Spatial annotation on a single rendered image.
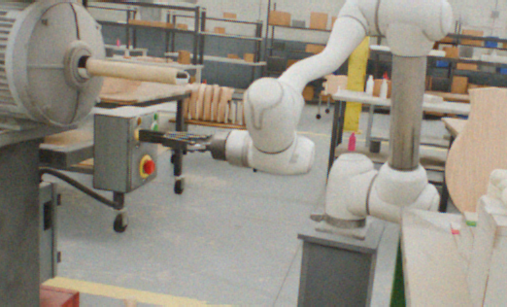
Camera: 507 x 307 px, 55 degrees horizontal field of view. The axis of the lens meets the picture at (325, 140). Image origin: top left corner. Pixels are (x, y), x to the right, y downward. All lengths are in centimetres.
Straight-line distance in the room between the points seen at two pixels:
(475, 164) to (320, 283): 82
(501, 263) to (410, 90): 77
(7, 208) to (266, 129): 59
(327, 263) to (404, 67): 72
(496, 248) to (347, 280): 98
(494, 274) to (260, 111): 53
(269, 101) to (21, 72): 44
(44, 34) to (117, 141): 38
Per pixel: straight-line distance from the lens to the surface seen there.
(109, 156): 132
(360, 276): 170
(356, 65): 778
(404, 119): 148
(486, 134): 112
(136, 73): 101
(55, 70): 104
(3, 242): 127
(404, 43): 141
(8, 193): 124
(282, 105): 99
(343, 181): 164
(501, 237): 79
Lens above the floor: 134
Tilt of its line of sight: 11 degrees down
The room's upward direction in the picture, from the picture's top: 6 degrees clockwise
